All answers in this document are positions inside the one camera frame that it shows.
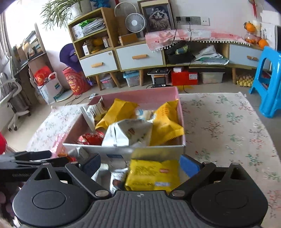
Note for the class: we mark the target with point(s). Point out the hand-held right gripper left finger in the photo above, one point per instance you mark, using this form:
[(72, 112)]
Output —
[(92, 164)]

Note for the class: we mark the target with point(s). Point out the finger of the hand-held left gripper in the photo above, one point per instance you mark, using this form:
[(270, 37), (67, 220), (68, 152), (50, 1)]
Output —
[(26, 156), (19, 165)]

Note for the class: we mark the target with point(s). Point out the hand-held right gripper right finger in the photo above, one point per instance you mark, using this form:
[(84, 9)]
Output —
[(190, 164)]

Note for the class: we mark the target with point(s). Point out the red snack packet white circle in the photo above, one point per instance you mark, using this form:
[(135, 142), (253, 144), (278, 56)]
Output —
[(91, 138)]

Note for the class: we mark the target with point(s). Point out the small red snack packet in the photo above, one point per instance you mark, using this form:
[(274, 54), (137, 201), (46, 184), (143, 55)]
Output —
[(65, 157)]

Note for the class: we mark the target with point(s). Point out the bright yellow snack packet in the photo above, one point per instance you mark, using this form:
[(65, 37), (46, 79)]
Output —
[(151, 175)]

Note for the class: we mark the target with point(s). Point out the orange-yellow snack packet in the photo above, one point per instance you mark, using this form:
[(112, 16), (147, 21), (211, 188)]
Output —
[(166, 125)]

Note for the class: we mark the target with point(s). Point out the white newspaper-print snack bag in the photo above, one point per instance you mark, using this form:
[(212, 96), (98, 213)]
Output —
[(127, 133)]

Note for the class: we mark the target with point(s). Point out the grey-white snack packet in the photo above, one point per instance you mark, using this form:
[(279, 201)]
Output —
[(95, 109)]

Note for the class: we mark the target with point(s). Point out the gold snack packet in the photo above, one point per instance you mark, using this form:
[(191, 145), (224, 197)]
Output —
[(121, 109)]

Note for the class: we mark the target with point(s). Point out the pale blue snack packet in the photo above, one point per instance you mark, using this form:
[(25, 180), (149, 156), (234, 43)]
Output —
[(144, 114)]

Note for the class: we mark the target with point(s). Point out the pink cardboard box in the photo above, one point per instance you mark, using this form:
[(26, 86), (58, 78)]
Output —
[(142, 95)]

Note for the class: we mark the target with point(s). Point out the red cloth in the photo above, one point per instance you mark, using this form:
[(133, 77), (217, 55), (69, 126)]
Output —
[(2, 142)]

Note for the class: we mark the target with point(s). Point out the floral tablecloth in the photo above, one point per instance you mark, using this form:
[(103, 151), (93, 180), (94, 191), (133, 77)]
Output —
[(219, 131)]

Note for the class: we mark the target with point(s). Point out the white office chair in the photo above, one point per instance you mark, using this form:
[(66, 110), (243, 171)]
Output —
[(15, 105)]

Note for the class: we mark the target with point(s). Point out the small white charger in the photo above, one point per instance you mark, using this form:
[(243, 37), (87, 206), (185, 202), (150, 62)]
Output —
[(92, 96)]

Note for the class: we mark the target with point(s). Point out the white paper bag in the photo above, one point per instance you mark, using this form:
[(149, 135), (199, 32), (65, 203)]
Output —
[(50, 89)]

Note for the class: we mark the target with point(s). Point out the white round disc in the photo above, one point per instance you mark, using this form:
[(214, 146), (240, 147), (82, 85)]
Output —
[(64, 96)]

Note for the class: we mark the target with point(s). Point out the red plastic bag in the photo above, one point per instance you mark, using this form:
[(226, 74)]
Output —
[(41, 76)]

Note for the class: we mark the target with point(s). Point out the red round gift bag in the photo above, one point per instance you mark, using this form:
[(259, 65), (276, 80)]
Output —
[(75, 83)]

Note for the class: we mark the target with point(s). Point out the small clear storage box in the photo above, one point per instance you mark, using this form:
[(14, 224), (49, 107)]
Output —
[(107, 82)]

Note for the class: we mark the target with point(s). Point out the red box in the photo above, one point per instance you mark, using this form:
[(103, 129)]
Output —
[(184, 79)]

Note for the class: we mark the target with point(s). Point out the small black screen device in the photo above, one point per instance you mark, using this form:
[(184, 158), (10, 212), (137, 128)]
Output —
[(160, 81)]

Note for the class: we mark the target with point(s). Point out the wooden bookshelf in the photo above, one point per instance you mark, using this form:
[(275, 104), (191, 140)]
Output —
[(37, 63)]

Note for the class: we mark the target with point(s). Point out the blue-lid storage box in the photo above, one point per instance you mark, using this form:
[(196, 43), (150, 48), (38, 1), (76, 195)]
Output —
[(131, 79)]

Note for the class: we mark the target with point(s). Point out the black flat device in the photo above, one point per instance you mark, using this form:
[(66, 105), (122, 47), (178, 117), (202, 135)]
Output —
[(158, 71)]

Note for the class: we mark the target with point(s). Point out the yellow egg tray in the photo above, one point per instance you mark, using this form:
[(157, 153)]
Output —
[(244, 81)]

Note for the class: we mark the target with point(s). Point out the black bag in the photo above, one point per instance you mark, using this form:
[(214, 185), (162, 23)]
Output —
[(177, 58)]

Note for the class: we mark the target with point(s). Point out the purple plush cushion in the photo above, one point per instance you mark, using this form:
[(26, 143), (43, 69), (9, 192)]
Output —
[(68, 54)]

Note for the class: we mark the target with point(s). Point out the white folded cloth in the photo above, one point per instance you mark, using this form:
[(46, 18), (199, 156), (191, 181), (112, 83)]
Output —
[(208, 54)]

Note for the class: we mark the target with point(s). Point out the small white carton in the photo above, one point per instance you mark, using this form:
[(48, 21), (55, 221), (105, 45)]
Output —
[(86, 50)]

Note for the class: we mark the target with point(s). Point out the blue plastic stool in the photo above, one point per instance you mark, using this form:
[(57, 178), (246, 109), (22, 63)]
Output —
[(269, 65)]

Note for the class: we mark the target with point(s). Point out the pink cloth cover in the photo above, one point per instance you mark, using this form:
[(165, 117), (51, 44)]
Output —
[(197, 35)]

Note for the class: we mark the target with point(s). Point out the white cardboard box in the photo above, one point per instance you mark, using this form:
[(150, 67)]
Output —
[(77, 32)]

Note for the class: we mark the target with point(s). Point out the stack of papers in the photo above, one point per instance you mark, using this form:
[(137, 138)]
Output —
[(94, 27)]

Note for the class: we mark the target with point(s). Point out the wooden cabinet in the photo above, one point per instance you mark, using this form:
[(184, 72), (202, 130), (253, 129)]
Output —
[(109, 28)]

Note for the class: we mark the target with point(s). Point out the glass jar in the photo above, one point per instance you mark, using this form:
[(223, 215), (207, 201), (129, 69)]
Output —
[(250, 38)]

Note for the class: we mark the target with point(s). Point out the orange fruit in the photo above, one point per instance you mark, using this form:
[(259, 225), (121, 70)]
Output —
[(250, 26), (263, 42)]

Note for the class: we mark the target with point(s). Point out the white desk fan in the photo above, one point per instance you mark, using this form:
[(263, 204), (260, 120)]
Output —
[(135, 22)]

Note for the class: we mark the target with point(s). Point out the framed cat picture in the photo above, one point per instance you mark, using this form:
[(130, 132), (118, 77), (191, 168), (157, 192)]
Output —
[(159, 17)]

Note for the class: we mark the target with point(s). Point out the potted green plant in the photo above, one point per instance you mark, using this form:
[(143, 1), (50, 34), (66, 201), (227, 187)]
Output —
[(81, 7)]

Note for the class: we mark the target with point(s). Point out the blue plush toy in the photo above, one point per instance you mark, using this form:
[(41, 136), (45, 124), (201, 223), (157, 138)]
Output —
[(103, 3)]

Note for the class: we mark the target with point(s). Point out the red hanging ornament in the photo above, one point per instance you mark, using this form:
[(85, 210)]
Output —
[(254, 9)]

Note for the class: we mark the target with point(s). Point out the wall outlet panel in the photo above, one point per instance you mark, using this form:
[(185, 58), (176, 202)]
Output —
[(205, 21)]

